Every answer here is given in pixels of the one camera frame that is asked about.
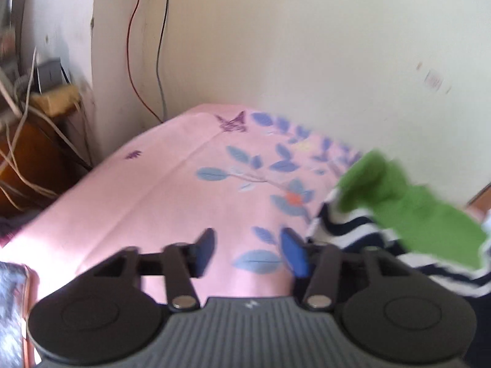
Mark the red wall cable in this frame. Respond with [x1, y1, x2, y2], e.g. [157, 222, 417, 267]
[126, 0, 163, 124]

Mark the yellow box on table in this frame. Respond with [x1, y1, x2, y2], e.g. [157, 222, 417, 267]
[30, 85, 82, 118]

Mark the green white navy striped sweater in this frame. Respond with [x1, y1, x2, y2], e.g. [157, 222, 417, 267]
[307, 151, 490, 298]

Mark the brown perforated headboard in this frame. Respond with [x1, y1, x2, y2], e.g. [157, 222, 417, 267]
[467, 184, 491, 213]

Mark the small wall sticker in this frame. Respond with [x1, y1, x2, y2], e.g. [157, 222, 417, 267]
[423, 69, 443, 91]

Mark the pink floral bed sheet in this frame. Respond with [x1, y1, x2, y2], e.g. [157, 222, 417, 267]
[0, 102, 370, 368]

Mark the wooden side table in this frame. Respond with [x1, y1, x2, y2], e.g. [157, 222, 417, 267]
[1, 103, 93, 218]

